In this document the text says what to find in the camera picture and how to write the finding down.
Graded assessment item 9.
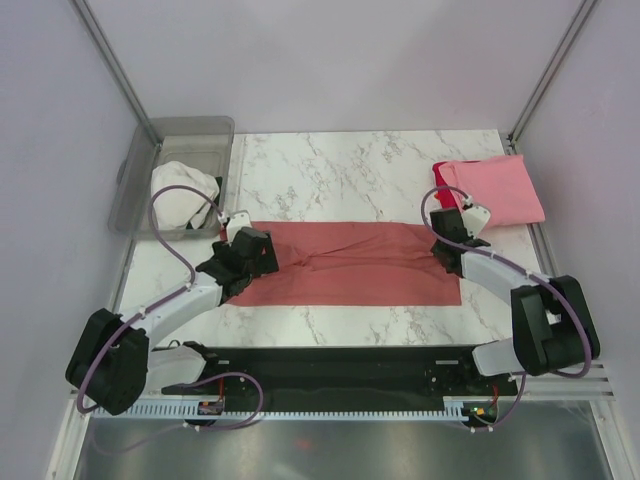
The left aluminium frame post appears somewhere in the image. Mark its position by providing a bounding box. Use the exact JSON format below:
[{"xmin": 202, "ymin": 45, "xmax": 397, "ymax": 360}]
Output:
[{"xmin": 69, "ymin": 0, "xmax": 161, "ymax": 145}]

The right aluminium frame post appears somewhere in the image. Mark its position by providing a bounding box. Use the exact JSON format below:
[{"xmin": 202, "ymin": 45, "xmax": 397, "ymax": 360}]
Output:
[{"xmin": 500, "ymin": 0, "xmax": 601, "ymax": 154}]

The aluminium rail profile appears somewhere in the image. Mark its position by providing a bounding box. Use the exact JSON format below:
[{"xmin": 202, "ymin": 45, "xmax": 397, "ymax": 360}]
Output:
[{"xmin": 69, "ymin": 362, "xmax": 617, "ymax": 400}]

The aluminium frame post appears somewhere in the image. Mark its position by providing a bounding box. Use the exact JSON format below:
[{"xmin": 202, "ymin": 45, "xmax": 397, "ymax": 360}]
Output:
[
  {"xmin": 69, "ymin": 0, "xmax": 161, "ymax": 145},
  {"xmin": 500, "ymin": 0, "xmax": 601, "ymax": 154}
]

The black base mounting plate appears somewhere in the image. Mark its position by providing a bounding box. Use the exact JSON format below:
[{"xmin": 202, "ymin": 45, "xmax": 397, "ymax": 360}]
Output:
[{"xmin": 162, "ymin": 343, "xmax": 517, "ymax": 413}]

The light pink folded t-shirt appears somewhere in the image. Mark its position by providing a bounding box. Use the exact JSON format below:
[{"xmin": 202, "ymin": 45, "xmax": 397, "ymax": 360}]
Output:
[{"xmin": 438, "ymin": 155, "xmax": 545, "ymax": 228}]

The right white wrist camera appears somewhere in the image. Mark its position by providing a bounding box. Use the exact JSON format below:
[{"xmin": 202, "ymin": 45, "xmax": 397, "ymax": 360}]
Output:
[{"xmin": 461, "ymin": 197, "xmax": 491, "ymax": 238}]

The magenta red folded t-shirt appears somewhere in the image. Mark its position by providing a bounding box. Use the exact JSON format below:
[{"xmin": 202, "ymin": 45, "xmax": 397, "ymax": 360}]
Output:
[{"xmin": 432, "ymin": 161, "xmax": 461, "ymax": 208}]

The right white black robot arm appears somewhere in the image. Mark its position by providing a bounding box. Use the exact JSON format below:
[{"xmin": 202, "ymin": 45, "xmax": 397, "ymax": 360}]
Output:
[{"xmin": 423, "ymin": 208, "xmax": 601, "ymax": 394}]

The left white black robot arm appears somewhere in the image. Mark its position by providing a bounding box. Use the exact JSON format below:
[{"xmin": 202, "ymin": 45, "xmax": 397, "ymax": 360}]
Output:
[{"xmin": 65, "ymin": 226, "xmax": 279, "ymax": 415}]

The white crumpled t-shirt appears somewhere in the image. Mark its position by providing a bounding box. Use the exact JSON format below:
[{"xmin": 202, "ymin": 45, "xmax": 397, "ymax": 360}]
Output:
[{"xmin": 151, "ymin": 161, "xmax": 209, "ymax": 231}]

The white slotted cable duct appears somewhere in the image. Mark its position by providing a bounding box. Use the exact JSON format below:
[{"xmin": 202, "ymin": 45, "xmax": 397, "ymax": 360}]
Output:
[{"xmin": 120, "ymin": 396, "xmax": 468, "ymax": 422}]

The salmon red t-shirt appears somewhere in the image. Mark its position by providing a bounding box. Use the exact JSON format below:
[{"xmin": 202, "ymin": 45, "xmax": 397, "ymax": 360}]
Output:
[{"xmin": 231, "ymin": 221, "xmax": 461, "ymax": 307}]

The grey transparent plastic bin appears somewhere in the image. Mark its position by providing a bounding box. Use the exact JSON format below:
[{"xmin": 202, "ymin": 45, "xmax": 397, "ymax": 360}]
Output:
[{"xmin": 108, "ymin": 116, "xmax": 235, "ymax": 240}]

